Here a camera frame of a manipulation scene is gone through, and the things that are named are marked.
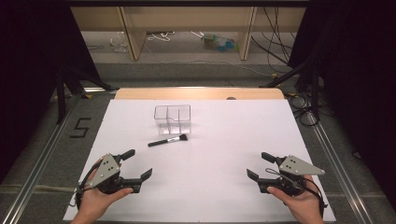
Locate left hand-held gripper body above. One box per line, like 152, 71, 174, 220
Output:
83, 153, 143, 196

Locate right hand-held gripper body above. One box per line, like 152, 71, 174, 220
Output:
257, 154, 327, 197

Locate clear plastic organizer box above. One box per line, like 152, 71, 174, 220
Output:
153, 104, 192, 136

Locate person's left hand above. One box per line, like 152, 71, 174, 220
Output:
70, 158, 134, 224

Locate person's right hand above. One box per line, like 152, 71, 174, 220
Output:
266, 175, 326, 224

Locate white table cover sheet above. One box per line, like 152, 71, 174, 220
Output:
63, 99, 337, 223

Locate black metal stand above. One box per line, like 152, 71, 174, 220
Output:
259, 58, 322, 123
55, 64, 114, 125

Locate light wooden table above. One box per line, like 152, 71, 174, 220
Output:
113, 87, 286, 102

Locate dark curtain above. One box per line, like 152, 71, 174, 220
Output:
0, 0, 101, 185
287, 0, 396, 203

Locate clear plastic bag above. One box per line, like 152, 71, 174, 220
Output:
108, 31, 130, 53

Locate bag of colourful items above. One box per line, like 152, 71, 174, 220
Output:
202, 33, 240, 53

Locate light wooden shelf unit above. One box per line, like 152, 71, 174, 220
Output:
70, 6, 308, 62

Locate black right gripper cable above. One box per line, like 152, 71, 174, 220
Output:
264, 167, 329, 217

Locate metal floor rail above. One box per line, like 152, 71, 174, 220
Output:
0, 92, 82, 224
305, 111, 375, 224

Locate coiled black floor cables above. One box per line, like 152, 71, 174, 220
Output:
284, 91, 322, 127

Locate hanging black cables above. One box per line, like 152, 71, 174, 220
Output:
250, 6, 297, 75

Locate white coiled cord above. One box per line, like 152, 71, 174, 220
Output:
147, 30, 177, 43

